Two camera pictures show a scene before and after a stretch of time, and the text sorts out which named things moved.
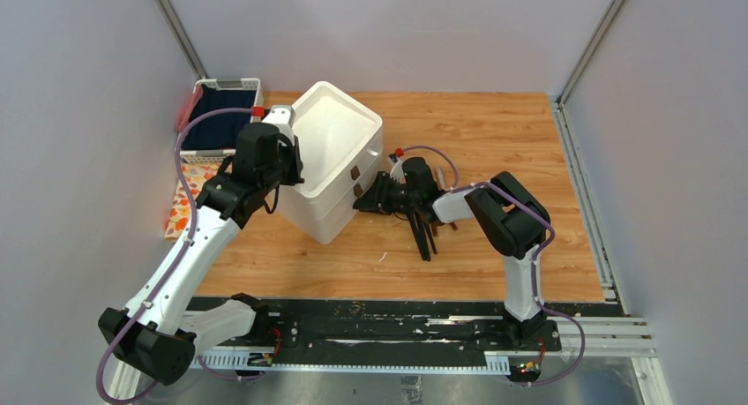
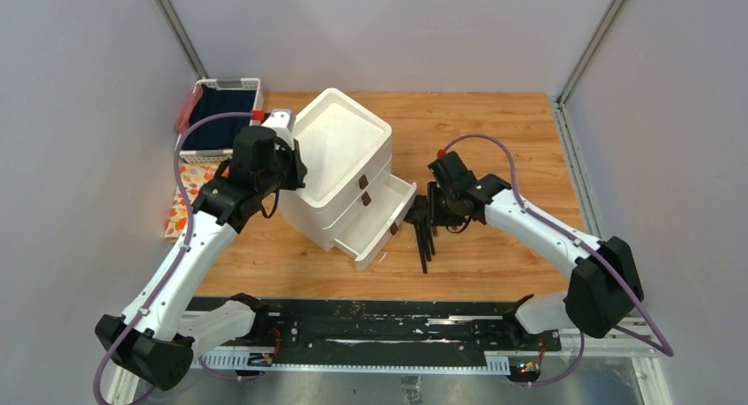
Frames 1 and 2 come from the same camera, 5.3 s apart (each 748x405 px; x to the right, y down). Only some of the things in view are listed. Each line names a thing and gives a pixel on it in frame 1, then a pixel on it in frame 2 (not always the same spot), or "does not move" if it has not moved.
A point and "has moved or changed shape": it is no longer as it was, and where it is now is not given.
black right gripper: [377, 198] to [437, 217]
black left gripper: [289, 146] does not move
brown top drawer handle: [355, 172] to [362, 182]
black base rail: [408, 324] does not move
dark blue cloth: [218, 131] does not move
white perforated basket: [232, 84] does not move
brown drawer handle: [357, 190] has moved or changed shape
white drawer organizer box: [338, 138] has moved or changed shape
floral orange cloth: [197, 174] does not move
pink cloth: [184, 116] does not move
